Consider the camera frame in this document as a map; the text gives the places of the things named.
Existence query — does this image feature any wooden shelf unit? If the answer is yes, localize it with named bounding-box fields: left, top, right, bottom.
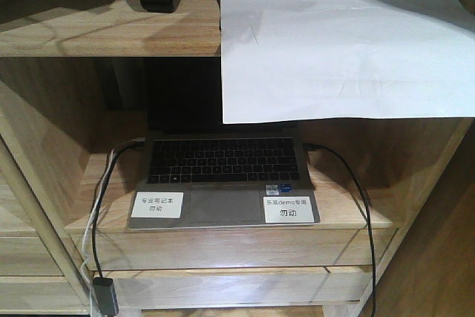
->
left=1, top=0, right=474, bottom=316

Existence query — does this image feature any black cable left of laptop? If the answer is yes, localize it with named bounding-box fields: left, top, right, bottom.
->
left=91, top=142, right=144, bottom=279

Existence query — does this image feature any black cable right of laptop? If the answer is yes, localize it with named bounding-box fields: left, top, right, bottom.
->
left=303, top=142, right=378, bottom=317

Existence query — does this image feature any grey usb hub adapter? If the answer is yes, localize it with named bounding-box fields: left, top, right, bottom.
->
left=93, top=277, right=119, bottom=316

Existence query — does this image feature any white label left palmrest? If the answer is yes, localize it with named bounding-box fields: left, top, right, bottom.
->
left=131, top=192, right=184, bottom=219

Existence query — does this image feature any white paper sheet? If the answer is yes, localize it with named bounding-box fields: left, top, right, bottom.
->
left=220, top=0, right=474, bottom=124

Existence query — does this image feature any white label right palmrest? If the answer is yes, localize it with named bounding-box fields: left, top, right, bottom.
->
left=263, top=196, right=316, bottom=223

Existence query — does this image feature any white label palmrest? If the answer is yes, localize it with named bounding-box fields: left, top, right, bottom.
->
left=131, top=192, right=184, bottom=219
left=263, top=196, right=316, bottom=223

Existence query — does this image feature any black cable of laptop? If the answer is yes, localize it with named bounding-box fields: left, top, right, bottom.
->
left=303, top=142, right=378, bottom=317
left=91, top=142, right=144, bottom=279

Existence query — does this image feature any white cable left of laptop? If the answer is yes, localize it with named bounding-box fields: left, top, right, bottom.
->
left=80, top=138, right=145, bottom=317

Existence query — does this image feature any grey open laptop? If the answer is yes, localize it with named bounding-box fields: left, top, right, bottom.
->
left=128, top=57, right=320, bottom=230

